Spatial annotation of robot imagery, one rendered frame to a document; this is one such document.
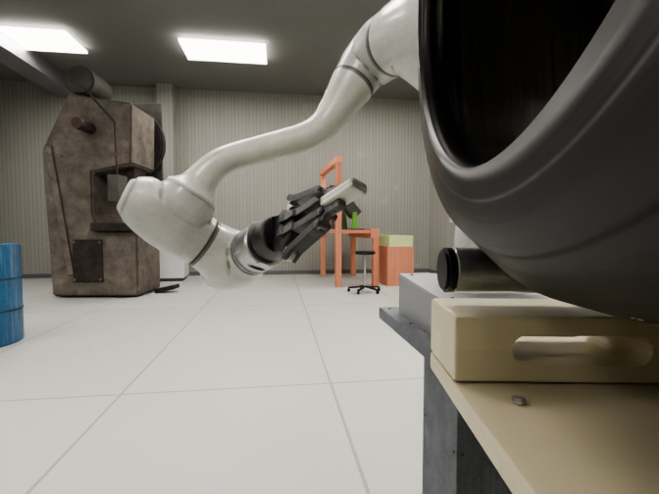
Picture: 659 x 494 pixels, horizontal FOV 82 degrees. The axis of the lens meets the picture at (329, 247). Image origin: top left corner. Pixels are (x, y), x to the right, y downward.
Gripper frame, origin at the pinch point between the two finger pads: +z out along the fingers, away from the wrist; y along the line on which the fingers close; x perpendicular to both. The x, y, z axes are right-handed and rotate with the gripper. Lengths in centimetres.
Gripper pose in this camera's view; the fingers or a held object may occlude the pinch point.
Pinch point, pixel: (342, 195)
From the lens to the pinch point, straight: 56.4
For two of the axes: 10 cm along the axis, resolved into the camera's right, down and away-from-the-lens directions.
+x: -7.6, -3.1, -5.8
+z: 6.6, -3.4, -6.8
